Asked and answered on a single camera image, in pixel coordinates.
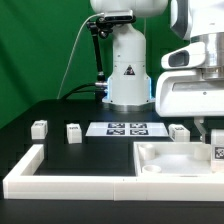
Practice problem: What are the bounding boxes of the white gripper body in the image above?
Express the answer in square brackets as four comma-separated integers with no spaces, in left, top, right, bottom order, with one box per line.
[155,42,224,117]

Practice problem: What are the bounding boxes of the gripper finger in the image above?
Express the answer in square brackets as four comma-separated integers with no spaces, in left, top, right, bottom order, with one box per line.
[194,117,206,142]

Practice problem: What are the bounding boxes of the white square tabletop part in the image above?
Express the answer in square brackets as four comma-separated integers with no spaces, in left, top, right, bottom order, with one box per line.
[133,142,224,184]

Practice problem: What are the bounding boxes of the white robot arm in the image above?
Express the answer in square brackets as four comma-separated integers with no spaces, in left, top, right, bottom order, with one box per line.
[90,0,224,141]

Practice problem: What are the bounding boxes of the AprilTag marker sheet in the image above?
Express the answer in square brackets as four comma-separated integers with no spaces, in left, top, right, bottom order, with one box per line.
[86,122,168,137]

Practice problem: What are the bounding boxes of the white L-shaped obstacle fence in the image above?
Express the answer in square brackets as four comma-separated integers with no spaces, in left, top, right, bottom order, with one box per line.
[3,144,224,201]

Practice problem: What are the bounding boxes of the black camera on mount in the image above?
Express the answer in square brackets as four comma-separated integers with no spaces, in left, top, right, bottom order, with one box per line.
[103,10,135,23]

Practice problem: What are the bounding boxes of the black articulated camera stand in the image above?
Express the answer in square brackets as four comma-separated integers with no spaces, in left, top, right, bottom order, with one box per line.
[87,18,113,102]

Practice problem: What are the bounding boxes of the white camera cable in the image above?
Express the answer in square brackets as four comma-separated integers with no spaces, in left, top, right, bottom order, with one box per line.
[57,12,106,100]

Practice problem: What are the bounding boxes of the black base cables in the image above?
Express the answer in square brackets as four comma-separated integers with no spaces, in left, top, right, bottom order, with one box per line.
[59,83,105,101]

